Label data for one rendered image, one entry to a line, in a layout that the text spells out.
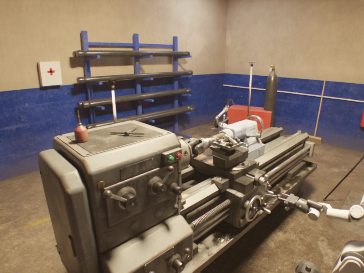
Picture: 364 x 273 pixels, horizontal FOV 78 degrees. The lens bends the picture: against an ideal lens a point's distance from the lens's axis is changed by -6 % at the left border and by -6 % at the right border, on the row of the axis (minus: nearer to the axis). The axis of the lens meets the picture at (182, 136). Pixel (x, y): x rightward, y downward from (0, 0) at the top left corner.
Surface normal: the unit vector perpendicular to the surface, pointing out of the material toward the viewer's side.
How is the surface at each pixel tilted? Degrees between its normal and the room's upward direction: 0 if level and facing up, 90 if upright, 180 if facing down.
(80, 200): 90
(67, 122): 90
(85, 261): 90
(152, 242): 32
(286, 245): 0
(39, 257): 0
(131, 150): 45
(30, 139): 90
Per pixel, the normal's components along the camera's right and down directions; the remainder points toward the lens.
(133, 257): 0.36, -0.69
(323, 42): -0.72, 0.22
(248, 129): 0.68, 0.09
